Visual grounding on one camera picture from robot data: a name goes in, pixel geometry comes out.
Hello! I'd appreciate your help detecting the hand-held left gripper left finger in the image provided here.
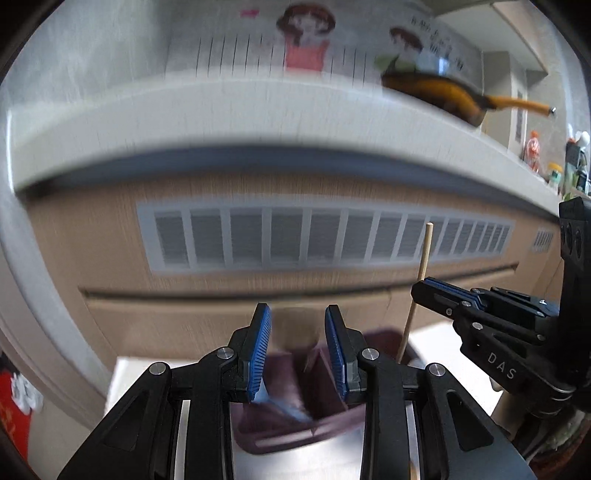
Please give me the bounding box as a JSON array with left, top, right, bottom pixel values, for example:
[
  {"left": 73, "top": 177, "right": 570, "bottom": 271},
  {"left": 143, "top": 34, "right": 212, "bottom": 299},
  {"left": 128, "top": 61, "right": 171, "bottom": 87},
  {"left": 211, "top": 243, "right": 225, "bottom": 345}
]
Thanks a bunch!
[{"left": 58, "top": 303, "right": 272, "bottom": 480}]

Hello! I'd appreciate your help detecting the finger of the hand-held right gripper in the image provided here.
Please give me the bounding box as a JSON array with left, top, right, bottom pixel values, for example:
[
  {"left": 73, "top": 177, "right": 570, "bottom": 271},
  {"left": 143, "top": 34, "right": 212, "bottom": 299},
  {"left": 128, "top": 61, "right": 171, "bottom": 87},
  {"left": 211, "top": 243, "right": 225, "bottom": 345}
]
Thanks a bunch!
[
  {"left": 425, "top": 278, "right": 560, "bottom": 342},
  {"left": 412, "top": 281, "right": 578, "bottom": 407}
]

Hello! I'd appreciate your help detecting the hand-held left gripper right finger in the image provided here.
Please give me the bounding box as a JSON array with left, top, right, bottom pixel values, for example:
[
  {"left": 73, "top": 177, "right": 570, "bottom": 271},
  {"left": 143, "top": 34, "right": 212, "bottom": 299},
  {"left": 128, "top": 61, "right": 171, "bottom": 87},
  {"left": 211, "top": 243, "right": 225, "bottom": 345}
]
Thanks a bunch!
[{"left": 324, "top": 305, "right": 539, "bottom": 480}]

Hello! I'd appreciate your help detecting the purple utensil box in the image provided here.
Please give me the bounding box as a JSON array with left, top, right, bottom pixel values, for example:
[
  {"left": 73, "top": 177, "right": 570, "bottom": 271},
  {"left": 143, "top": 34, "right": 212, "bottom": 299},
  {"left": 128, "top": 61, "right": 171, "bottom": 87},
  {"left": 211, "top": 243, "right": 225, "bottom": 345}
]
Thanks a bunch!
[{"left": 230, "top": 327, "right": 420, "bottom": 456}]

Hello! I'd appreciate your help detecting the wooden chopstick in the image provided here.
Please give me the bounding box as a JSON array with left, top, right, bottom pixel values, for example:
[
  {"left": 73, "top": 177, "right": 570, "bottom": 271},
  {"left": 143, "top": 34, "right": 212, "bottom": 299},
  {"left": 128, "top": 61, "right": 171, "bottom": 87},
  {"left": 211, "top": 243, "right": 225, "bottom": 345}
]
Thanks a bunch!
[{"left": 397, "top": 223, "right": 433, "bottom": 361}]

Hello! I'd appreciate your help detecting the person's right hand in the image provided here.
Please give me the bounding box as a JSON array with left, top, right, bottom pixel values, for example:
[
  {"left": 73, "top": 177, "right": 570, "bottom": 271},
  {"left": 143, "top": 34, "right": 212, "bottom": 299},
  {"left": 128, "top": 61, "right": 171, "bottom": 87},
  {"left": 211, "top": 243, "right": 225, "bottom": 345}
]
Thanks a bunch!
[{"left": 501, "top": 392, "right": 526, "bottom": 437}]

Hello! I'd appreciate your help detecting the small grey vent grille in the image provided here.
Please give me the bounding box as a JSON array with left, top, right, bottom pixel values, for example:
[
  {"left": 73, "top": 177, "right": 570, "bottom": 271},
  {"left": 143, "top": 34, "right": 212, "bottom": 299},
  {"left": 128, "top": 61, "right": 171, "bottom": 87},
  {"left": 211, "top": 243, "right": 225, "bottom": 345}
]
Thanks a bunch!
[{"left": 531, "top": 228, "right": 555, "bottom": 253}]

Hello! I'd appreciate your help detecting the long grey vent grille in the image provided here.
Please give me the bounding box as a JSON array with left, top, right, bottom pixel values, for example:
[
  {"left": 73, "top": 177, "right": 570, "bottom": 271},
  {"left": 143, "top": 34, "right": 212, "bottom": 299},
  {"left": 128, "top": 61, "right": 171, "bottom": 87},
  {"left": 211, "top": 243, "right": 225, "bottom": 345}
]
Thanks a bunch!
[{"left": 136, "top": 200, "right": 516, "bottom": 278}]

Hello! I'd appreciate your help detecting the wooden kitchen cabinet front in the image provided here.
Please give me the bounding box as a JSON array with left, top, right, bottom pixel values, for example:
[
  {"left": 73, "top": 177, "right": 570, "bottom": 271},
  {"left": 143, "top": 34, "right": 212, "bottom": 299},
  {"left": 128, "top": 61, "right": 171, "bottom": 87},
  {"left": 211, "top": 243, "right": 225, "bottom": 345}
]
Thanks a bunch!
[{"left": 16, "top": 168, "right": 566, "bottom": 416}]

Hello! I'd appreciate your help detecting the dark bottles cluster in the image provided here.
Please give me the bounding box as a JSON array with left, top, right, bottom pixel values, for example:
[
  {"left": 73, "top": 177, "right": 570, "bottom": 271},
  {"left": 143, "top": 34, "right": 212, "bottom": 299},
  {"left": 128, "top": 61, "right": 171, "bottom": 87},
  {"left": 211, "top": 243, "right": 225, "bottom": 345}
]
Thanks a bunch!
[{"left": 565, "top": 130, "right": 591, "bottom": 195}]

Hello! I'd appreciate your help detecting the orange bottle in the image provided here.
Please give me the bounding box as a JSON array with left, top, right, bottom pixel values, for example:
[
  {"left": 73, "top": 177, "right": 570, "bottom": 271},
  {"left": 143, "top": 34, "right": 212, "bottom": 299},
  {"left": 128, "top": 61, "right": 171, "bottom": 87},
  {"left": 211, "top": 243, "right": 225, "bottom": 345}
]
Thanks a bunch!
[{"left": 523, "top": 130, "right": 544, "bottom": 174}]

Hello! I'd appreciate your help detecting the yellow frying pan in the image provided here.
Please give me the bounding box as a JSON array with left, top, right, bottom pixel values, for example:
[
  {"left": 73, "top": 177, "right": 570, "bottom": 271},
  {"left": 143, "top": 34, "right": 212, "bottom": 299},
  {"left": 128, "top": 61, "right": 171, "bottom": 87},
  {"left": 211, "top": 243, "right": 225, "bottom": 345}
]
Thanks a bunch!
[{"left": 381, "top": 73, "right": 557, "bottom": 128}]

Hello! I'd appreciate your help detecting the white shoe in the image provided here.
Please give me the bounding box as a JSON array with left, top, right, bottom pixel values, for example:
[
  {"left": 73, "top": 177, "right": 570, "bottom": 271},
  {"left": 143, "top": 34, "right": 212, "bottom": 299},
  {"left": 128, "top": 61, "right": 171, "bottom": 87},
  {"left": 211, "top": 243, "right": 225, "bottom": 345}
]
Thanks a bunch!
[{"left": 11, "top": 373, "right": 43, "bottom": 412}]

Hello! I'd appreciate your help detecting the white stone countertop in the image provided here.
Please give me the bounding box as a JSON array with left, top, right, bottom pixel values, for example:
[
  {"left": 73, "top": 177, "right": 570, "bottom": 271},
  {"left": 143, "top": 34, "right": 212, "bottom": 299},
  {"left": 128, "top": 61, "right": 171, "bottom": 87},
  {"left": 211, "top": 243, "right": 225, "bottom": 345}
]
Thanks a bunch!
[{"left": 8, "top": 74, "right": 571, "bottom": 217}]

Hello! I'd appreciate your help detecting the red floor mat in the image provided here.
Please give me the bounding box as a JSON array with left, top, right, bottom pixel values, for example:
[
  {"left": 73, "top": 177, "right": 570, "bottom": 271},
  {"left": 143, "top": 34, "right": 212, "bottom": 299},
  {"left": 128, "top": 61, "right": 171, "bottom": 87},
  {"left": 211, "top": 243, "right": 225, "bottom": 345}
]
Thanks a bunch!
[{"left": 0, "top": 364, "right": 40, "bottom": 446}]

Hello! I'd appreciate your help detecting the cartoon wall sticker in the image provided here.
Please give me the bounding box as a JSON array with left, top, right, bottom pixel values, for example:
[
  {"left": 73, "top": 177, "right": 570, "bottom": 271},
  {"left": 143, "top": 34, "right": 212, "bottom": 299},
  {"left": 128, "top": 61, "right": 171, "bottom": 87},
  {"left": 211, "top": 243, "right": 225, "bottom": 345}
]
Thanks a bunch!
[{"left": 165, "top": 0, "right": 482, "bottom": 89}]

